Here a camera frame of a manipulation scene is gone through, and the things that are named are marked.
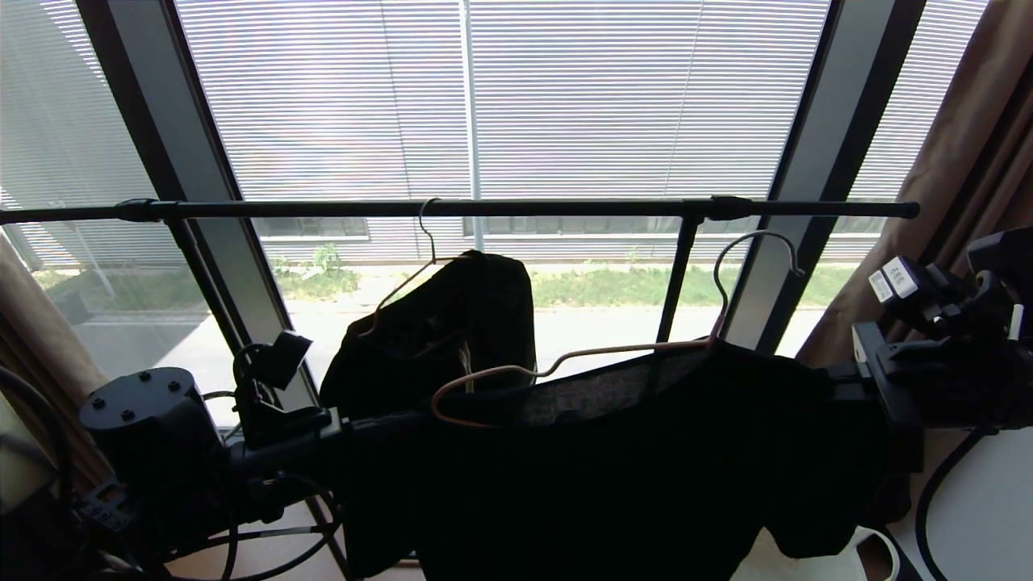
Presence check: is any black garment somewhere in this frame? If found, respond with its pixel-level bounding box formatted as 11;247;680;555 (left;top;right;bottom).
320;250;538;420
335;339;927;581

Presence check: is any black cable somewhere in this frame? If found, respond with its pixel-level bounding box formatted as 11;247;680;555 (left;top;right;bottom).
161;476;346;581
915;426;995;581

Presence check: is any black clothes rack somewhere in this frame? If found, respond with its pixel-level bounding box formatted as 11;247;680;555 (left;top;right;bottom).
0;196;922;581

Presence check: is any white laundry basket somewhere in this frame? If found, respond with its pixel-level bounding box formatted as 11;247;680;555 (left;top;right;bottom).
730;525;901;581

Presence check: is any pink clothes hanger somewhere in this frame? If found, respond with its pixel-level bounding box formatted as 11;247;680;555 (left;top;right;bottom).
359;199;454;340
430;231;805;428

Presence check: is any window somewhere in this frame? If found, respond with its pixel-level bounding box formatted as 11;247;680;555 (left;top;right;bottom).
0;0;989;428

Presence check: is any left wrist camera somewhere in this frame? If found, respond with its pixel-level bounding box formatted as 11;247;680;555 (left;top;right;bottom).
232;329;333;449

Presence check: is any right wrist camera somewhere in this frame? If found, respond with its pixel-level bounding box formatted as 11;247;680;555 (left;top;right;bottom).
868;255;973;336

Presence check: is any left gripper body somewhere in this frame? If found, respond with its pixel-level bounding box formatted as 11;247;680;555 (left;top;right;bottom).
229;412;349;487

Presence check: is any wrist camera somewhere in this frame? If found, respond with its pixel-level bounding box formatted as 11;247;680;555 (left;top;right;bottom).
232;329;333;449
868;255;973;336

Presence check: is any brown curtain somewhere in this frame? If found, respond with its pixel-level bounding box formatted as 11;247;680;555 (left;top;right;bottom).
0;234;114;493
795;0;1033;372

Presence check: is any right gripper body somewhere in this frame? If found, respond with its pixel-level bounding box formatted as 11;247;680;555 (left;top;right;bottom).
851;321;1011;430

